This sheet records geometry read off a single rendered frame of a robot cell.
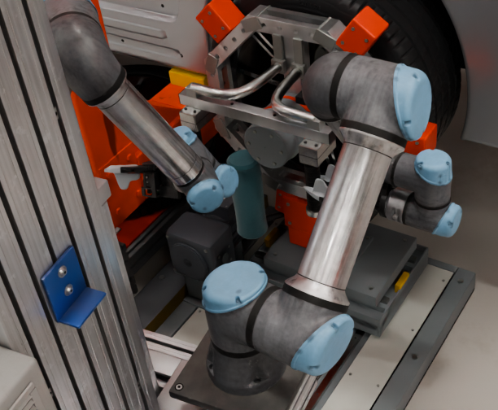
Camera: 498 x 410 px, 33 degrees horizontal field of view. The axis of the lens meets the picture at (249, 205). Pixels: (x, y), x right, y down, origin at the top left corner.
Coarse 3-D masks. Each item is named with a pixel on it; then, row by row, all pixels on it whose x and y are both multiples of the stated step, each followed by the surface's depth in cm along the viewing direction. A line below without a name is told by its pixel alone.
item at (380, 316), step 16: (272, 240) 282; (256, 256) 276; (416, 256) 268; (272, 272) 273; (400, 272) 267; (416, 272) 267; (400, 288) 258; (352, 304) 258; (384, 304) 254; (400, 304) 262; (368, 320) 252; (384, 320) 253
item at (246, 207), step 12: (240, 156) 223; (240, 168) 220; (252, 168) 220; (240, 180) 222; (252, 180) 223; (240, 192) 225; (252, 192) 225; (240, 204) 228; (252, 204) 228; (240, 216) 232; (252, 216) 230; (264, 216) 234; (276, 216) 241; (240, 228) 235; (252, 228) 233; (264, 228) 236
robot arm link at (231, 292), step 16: (224, 272) 146; (240, 272) 145; (256, 272) 144; (208, 288) 143; (224, 288) 142; (240, 288) 141; (256, 288) 141; (272, 288) 143; (208, 304) 143; (224, 304) 140; (240, 304) 140; (256, 304) 140; (208, 320) 146; (224, 320) 142; (240, 320) 141; (224, 336) 146; (240, 336) 142; (240, 352) 148
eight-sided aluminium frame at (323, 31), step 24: (240, 24) 206; (264, 24) 204; (288, 24) 198; (312, 24) 196; (336, 24) 195; (216, 48) 216; (336, 48) 196; (216, 72) 221; (216, 120) 232; (240, 120) 236; (240, 144) 233; (264, 168) 234; (288, 168) 237; (288, 192) 234
